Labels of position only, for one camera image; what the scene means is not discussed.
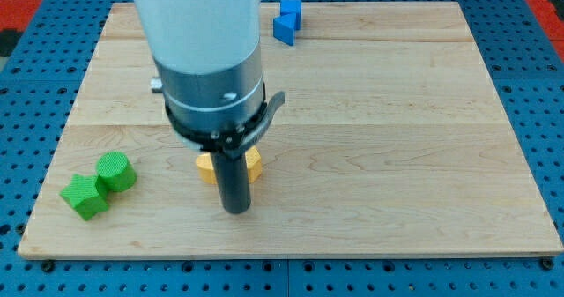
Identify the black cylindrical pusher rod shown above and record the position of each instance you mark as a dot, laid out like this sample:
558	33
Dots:
233	182

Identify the blue cube block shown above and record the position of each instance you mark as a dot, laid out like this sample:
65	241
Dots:
287	7

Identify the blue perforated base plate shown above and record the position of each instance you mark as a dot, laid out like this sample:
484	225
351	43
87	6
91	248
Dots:
41	80

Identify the blue triangle block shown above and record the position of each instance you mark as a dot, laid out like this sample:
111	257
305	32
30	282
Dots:
284	28

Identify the black clamp with lever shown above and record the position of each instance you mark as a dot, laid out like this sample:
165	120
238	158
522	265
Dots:
235	142

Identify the yellow hexagon block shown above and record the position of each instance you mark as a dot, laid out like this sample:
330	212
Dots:
206	171

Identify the light wooden board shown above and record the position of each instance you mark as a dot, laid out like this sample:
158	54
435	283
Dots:
392	143

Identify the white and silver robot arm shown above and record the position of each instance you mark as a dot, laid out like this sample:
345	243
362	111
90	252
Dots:
208	57

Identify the green star block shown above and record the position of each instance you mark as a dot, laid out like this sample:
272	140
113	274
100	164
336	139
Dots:
86	195

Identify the green cylinder block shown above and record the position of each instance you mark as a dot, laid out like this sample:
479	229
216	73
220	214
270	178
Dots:
116	171

